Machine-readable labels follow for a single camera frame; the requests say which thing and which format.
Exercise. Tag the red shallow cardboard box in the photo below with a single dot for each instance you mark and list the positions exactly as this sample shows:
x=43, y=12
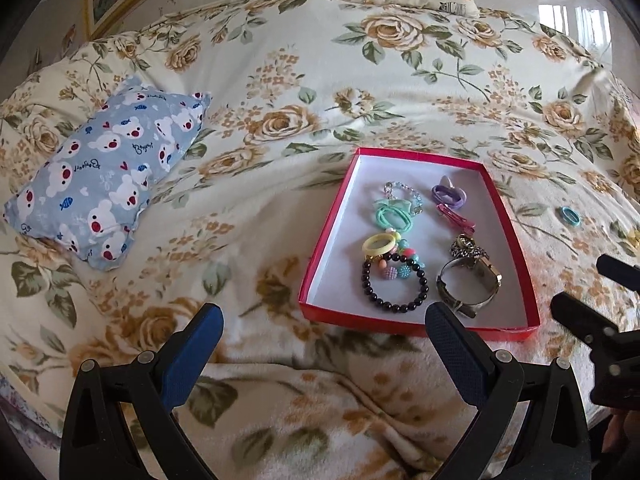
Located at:
x=340, y=260

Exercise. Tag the pink hair clip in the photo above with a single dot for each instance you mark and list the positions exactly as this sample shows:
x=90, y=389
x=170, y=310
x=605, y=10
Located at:
x=452, y=215

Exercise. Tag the floral fleece blanket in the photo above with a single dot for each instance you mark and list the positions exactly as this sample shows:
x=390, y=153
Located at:
x=325, y=410

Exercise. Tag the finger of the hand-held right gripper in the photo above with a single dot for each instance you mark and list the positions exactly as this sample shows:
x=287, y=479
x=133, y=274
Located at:
x=617, y=269
x=580, y=312

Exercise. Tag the cream floral bed sheet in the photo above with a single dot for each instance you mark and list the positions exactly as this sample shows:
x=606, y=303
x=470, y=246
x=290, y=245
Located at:
x=280, y=90

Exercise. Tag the blue bear print pillow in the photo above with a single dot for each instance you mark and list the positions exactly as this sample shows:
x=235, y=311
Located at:
x=100, y=175

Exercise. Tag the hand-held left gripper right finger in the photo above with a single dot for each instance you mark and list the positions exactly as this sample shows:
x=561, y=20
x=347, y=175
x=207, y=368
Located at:
x=457, y=355

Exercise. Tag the person's right hand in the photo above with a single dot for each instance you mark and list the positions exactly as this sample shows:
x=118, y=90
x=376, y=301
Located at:
x=617, y=432

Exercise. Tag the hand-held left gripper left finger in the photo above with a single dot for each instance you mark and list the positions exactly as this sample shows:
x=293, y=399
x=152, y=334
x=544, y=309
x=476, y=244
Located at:
x=195, y=360

